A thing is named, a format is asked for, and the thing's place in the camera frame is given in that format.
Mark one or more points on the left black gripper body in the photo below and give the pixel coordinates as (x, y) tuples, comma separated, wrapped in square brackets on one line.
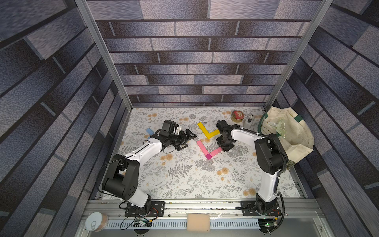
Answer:
[(171, 137)]

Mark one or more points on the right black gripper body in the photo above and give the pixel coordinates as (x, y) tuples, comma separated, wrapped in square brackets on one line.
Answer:
[(224, 142)]

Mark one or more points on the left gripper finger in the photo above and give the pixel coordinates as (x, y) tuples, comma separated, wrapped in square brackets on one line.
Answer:
[(180, 146), (189, 135)]

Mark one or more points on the pink block two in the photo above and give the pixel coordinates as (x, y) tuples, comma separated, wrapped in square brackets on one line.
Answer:
[(215, 152)]

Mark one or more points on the yellow block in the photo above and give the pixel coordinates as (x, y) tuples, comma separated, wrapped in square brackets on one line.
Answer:
[(214, 133), (202, 127), (207, 133)]

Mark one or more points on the pink block five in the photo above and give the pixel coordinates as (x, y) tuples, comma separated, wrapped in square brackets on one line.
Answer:
[(200, 145)]

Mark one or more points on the pink block three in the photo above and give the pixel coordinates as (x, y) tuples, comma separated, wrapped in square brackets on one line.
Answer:
[(205, 151)]

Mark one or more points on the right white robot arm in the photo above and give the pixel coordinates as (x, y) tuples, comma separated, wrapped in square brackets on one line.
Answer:
[(271, 158)]

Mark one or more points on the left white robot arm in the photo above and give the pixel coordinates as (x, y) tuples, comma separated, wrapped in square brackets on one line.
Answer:
[(121, 178)]

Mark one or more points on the blue block one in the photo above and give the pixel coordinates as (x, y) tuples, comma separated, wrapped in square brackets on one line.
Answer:
[(150, 131)]

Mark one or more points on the round red lid tin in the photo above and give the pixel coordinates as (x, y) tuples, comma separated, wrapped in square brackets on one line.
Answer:
[(237, 116)]

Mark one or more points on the small white box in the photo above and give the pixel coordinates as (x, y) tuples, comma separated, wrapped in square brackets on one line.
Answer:
[(249, 121)]

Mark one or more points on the floral table mat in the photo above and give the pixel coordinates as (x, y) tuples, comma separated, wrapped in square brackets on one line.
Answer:
[(188, 173)]

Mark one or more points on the cream tote bag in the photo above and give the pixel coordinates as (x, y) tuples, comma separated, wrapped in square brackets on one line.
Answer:
[(292, 131)]

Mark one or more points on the beige sponge pad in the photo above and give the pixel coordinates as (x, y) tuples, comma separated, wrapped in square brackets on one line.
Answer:
[(198, 223)]

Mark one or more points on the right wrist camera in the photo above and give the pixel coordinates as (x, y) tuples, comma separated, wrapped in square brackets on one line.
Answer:
[(221, 125)]

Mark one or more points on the aluminium rail base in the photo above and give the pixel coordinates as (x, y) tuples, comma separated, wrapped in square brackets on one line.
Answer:
[(302, 216)]

